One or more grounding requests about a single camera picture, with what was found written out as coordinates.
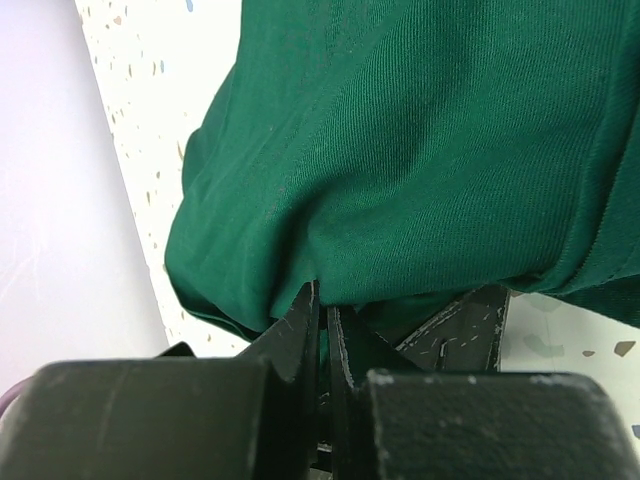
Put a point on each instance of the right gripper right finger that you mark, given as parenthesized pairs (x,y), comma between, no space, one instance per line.
(392,420)

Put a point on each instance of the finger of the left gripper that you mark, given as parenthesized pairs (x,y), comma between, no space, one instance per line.
(465,336)

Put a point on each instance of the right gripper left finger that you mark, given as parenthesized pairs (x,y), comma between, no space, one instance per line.
(252,416)

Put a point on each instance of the dark green surgical cloth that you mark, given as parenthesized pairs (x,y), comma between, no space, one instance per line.
(401,153)

